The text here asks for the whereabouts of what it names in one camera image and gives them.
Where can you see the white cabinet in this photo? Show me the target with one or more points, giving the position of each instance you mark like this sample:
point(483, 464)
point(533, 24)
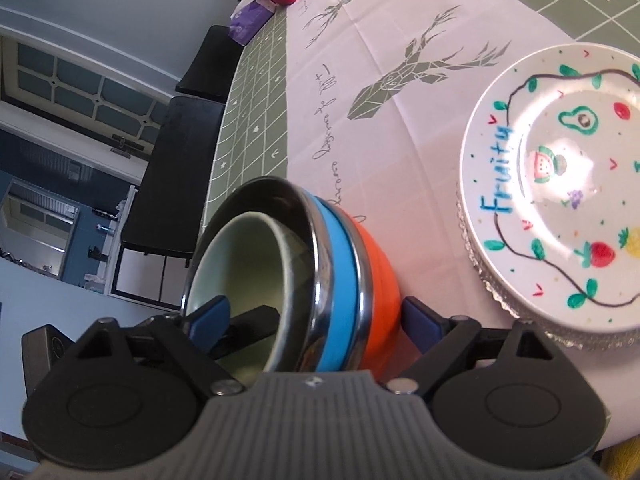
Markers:
point(145, 270)

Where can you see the white fruit-painted plate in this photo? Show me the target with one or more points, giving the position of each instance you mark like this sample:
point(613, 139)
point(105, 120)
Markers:
point(565, 185)

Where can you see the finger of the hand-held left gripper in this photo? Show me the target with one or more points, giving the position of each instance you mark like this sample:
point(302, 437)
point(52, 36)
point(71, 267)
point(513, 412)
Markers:
point(255, 325)

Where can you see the pale green ceramic bowl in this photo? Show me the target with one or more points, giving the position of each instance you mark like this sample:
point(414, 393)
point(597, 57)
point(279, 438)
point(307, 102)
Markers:
point(250, 260)

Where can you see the black chair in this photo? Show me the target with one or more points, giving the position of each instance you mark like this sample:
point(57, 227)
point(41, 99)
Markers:
point(170, 175)
point(210, 65)

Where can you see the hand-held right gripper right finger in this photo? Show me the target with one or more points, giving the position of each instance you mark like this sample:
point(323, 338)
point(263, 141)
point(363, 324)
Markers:
point(422, 325)

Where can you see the purple tissue pack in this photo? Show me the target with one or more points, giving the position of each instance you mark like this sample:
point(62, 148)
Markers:
point(250, 20)

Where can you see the orange steel-lined bowl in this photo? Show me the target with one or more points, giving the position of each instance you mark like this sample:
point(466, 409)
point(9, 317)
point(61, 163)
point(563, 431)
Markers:
point(382, 285)

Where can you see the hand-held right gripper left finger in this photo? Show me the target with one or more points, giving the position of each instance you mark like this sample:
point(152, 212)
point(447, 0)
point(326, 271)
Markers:
point(207, 320)

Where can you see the blue steel-lined bowl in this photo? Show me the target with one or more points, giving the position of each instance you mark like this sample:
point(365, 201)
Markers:
point(337, 280)

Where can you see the white glazed door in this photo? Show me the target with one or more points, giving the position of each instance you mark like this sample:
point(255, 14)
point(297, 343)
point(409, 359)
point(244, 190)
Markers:
point(85, 90)

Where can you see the white deer-print table runner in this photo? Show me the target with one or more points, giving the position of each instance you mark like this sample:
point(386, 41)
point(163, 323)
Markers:
point(400, 160)

